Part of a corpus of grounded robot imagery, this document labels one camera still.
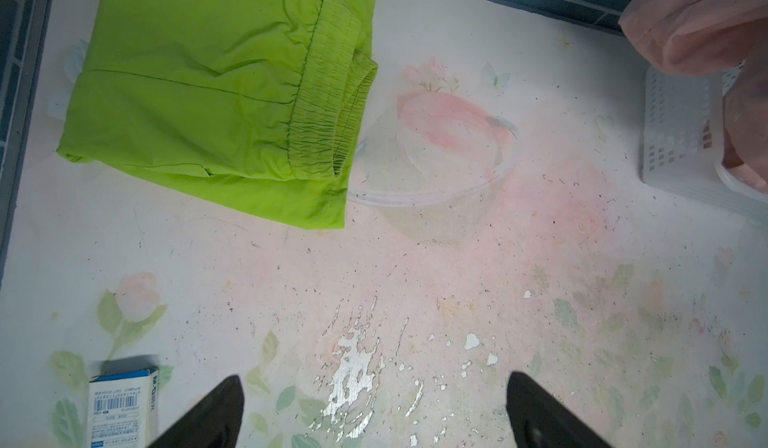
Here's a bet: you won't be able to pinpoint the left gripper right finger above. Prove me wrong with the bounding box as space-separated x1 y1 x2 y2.
506 371 610 448

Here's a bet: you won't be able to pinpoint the pink shorts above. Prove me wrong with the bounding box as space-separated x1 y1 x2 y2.
619 0 767 192

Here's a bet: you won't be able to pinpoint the lime green shorts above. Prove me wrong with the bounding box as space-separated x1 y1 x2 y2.
58 0 377 230

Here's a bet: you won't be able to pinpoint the blue white card label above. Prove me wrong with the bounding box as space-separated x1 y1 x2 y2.
86 367 159 448

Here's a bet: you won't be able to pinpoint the white plastic laundry basket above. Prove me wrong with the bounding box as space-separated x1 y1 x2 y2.
642 65 767 222

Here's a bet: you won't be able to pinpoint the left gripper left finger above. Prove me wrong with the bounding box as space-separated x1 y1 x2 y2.
149 375 245 448

